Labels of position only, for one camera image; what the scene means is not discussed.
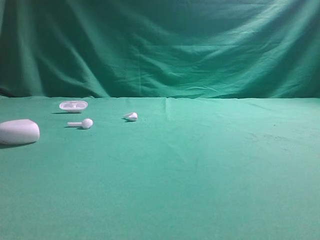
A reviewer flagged white stemmed earbud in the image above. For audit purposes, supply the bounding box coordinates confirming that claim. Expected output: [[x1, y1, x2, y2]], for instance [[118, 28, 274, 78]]
[[67, 118, 94, 130]]

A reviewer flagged white earbud case lid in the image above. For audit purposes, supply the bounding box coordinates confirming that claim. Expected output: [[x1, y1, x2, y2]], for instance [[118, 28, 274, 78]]
[[59, 100, 89, 113]]

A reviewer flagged white earbud case body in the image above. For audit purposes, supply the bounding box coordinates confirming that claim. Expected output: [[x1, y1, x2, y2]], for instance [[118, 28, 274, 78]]
[[0, 119, 40, 145]]

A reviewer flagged green backdrop cloth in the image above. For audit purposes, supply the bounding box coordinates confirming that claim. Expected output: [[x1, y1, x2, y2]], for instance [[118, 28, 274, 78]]
[[0, 0, 320, 99]]

